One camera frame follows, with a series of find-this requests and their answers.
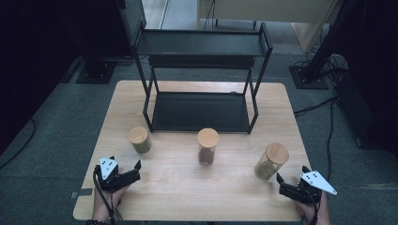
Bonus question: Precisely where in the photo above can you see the black floor cable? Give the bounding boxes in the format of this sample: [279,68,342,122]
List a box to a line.
[325,99,336,182]
[293,97,339,118]
[0,118,37,170]

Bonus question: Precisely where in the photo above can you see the beige cabinet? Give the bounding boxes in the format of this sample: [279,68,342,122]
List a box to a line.
[196,0,341,53]

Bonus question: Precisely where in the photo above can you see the dark upright panel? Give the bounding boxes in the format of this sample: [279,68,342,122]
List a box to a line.
[115,0,147,48]

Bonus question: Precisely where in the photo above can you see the tall glass jar yellow grains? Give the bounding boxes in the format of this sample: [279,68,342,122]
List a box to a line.
[253,142,290,181]

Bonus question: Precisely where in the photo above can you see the black square stand base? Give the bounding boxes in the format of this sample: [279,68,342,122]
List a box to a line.
[75,60,117,84]
[289,65,329,91]

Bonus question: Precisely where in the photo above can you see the person's right hand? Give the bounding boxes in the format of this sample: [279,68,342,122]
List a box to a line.
[294,191,331,225]

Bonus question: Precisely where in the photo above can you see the tall glass jar red beans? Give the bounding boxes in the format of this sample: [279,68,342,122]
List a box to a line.
[196,127,220,166]

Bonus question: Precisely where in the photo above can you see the left hand-held gripper black cable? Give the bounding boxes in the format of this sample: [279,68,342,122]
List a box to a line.
[92,167,116,225]

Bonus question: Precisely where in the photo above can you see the hand-held gripper black cable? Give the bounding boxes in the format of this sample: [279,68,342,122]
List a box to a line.
[304,190,323,225]
[92,167,116,225]

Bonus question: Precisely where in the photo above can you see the right hand-held gripper black cable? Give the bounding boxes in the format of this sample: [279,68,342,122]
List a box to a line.
[304,190,323,225]

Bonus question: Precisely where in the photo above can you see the black slanted stand post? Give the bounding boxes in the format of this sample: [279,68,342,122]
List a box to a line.
[301,0,358,83]

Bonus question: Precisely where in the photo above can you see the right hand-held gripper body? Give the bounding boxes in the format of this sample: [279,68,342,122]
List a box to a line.
[279,170,338,206]

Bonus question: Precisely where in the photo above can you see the tangle of black cables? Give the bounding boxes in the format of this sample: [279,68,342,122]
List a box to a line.
[294,46,349,83]

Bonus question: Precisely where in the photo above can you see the person's left hand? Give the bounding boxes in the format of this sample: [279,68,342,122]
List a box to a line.
[92,186,130,222]

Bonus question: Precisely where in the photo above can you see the black metal shelf rack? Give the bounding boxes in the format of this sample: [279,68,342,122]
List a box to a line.
[132,22,274,135]

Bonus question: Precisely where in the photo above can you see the black box on floor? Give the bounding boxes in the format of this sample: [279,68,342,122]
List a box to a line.
[334,69,376,148]

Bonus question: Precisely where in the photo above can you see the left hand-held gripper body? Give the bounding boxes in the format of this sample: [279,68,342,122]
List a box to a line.
[93,157,142,193]

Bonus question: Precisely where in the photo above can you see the grey tape strip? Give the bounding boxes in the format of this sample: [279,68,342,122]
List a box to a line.
[69,187,94,200]

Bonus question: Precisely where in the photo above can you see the short glass jar green beans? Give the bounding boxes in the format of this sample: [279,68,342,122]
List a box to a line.
[128,126,153,155]

